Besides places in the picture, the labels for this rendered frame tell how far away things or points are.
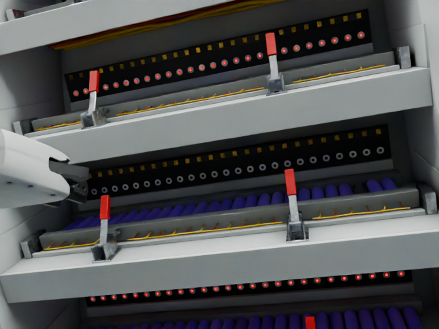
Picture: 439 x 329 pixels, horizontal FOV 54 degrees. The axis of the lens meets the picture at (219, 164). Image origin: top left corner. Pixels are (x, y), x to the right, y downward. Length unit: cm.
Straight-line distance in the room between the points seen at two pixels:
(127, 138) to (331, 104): 27
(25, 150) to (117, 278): 25
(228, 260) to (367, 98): 26
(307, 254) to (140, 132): 27
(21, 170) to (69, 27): 33
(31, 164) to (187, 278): 25
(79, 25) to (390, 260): 53
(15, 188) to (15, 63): 40
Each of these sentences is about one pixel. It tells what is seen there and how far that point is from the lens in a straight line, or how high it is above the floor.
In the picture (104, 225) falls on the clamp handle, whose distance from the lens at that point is 63.
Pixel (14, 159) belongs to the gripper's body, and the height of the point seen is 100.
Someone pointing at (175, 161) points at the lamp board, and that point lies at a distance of 73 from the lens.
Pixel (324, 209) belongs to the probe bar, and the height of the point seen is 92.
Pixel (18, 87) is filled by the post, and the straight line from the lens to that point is 80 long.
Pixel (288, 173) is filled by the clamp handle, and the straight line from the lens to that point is 57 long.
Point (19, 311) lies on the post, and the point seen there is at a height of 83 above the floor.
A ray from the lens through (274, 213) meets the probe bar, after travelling 60.
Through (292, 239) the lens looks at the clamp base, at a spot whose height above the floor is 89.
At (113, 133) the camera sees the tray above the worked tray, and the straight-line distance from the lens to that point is 62.
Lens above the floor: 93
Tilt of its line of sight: 7 degrees up
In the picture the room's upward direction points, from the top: 7 degrees counter-clockwise
